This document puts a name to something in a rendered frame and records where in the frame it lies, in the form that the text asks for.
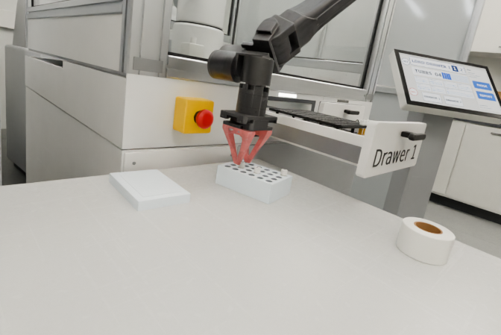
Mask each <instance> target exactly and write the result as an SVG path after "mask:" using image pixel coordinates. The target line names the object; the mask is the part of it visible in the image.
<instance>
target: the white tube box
mask: <svg viewBox="0 0 501 335"><path fill-rule="evenodd" d="M255 166H259V167H260V168H261V170H260V174H255V173H254V167H255ZM280 173H281V172H278V171H276V170H273V169H269V168H267V167H264V166H260V165H258V164H255V163H252V162H250V163H246V162H245V168H244V169H240V168H239V165H237V164H235V163H233V162H229V163H224V164H221V165H218V168H217V174H216V179H215V183H216V184H219V185H221V186H223V187H226V188H228V189H231V190H234V191H236V192H239V193H241V194H243V195H246V196H249V197H251V198H254V199H256V200H258V201H261V202H264V203H266V204H270V203H272V202H274V201H276V200H278V199H280V198H282V197H284V196H286V195H288V194H289V193H290V189H291V185H292V177H293V176H291V175H287V176H281V174H280Z"/></svg>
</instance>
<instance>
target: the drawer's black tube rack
mask: <svg viewBox="0 0 501 335"><path fill-rule="evenodd" d="M269 110H272V111H275V112H276V113H278V114H279V113H283V114H286V115H290V116H292V118H295V117H298V118H301V120H303V121H307V122H312V123H315V124H319V125H323V126H327V127H330V128H335V129H339V130H341V131H346V132H350V133H353V134H358V133H357V132H354V130H355V128H351V131H349V130H345V129H342V128H337V127H335V124H348V125H359V123H360V122H357V121H353V120H349V119H344V118H340V117H337V116H331V115H327V114H323V113H318V112H314V111H311V110H295V109H282V108H269Z"/></svg>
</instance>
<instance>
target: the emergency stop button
mask: <svg viewBox="0 0 501 335"><path fill-rule="evenodd" d="M213 119H214V117H213V114H212V112H211V111H210V110H201V111H200V112H199V113H198V114H197V116H196V123H197V126H198V127H199V128H203V129H207V128H209V127H210V126H211V125H212V123H213Z"/></svg>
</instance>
